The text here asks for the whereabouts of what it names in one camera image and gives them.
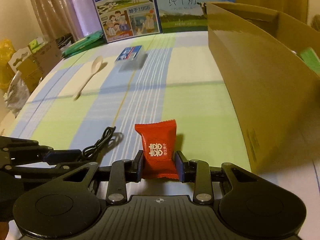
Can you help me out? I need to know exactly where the brown cardboard box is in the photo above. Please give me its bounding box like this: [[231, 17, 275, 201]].
[[206, 2, 319, 173]]

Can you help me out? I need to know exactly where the blue illustrated milk carton box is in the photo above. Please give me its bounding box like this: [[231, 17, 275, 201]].
[[93, 0, 162, 43]]

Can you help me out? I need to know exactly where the black audio cable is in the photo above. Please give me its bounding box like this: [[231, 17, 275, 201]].
[[76, 126, 124, 163]]

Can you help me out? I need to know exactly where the white plastic spoon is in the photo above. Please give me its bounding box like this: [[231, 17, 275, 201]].
[[73, 56, 104, 101]]

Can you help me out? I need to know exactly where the yellow plastic bag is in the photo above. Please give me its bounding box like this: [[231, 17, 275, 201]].
[[0, 39, 16, 92]]

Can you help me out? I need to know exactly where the green wet wipes pack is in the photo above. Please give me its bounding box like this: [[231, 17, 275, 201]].
[[62, 30, 106, 59]]

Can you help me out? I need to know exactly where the red candy packet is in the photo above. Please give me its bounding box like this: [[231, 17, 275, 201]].
[[135, 120, 178, 179]]

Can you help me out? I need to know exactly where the purple curtain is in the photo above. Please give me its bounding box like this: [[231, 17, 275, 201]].
[[30, 0, 101, 40]]

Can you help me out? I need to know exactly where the clear box blue label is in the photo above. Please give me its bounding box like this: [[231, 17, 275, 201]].
[[114, 45, 147, 72]]

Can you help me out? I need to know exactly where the white plastic bag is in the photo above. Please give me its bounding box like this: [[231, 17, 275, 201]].
[[3, 70, 30, 117]]

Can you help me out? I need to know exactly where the checked tablecloth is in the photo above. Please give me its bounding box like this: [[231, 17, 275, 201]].
[[0, 31, 320, 230]]

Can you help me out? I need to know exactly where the light blue milk gift box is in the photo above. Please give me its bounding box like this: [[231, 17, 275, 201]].
[[156, 0, 235, 33]]

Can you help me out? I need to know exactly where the green small box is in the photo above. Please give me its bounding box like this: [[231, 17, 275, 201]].
[[299, 47, 320, 75]]

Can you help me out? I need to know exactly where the brown cardboard boxes pile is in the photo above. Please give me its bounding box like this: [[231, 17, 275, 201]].
[[9, 40, 62, 93]]

